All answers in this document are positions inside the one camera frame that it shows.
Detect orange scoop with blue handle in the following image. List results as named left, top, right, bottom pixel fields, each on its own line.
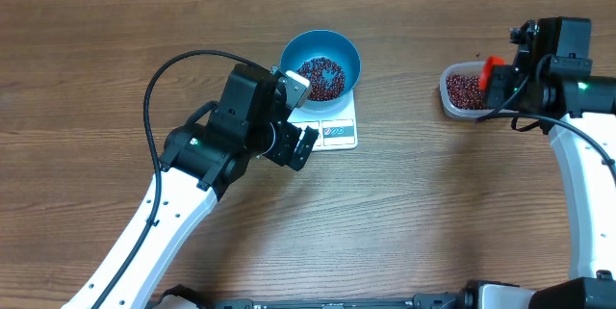
left=478, top=56, right=506, bottom=91

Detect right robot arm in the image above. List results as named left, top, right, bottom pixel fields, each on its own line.
left=465, top=16, right=615, bottom=308

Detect red beans in bowl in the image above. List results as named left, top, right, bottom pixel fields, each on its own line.
left=296, top=57, right=346, bottom=102

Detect clear plastic container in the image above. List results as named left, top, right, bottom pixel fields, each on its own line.
left=439, top=62, right=491, bottom=120

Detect white digital kitchen scale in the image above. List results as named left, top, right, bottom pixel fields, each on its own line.
left=289, top=91, right=358, bottom=151

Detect blue bowl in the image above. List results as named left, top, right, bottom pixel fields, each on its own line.
left=279, top=30, right=362, bottom=97

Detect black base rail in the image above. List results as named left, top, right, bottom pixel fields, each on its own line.
left=148, top=284, right=463, bottom=309

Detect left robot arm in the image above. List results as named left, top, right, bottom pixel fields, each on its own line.
left=67, top=64, right=319, bottom=308

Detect red beans in container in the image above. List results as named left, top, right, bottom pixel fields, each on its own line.
left=446, top=73, right=486, bottom=110

